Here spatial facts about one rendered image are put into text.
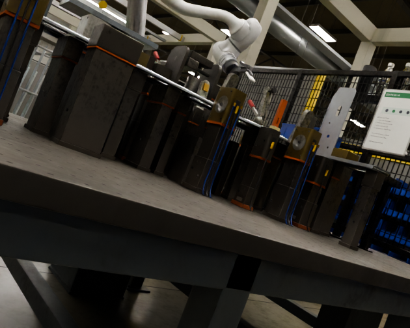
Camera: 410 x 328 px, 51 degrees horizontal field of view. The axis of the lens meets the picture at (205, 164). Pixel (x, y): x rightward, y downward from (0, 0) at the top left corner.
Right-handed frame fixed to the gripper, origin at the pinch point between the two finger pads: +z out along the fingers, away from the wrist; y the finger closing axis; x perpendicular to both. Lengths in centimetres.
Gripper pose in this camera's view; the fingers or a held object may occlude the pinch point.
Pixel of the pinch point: (243, 88)
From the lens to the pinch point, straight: 209.2
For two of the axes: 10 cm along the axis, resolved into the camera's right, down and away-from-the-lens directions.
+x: 7.6, 3.0, 5.7
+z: 2.6, 6.7, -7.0
